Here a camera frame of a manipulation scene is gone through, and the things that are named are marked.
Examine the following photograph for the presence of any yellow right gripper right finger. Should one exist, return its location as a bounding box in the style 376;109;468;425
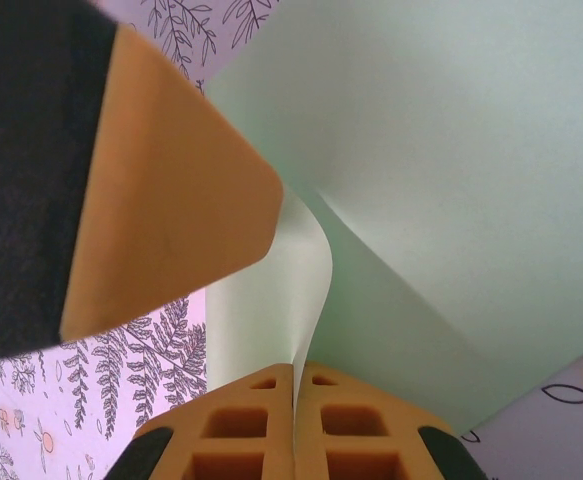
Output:
296;362;487;480

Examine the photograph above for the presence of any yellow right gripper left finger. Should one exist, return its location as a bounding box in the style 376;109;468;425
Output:
108;363;296;480

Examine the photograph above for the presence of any light green paper sheet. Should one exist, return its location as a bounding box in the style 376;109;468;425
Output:
203;0;583;480

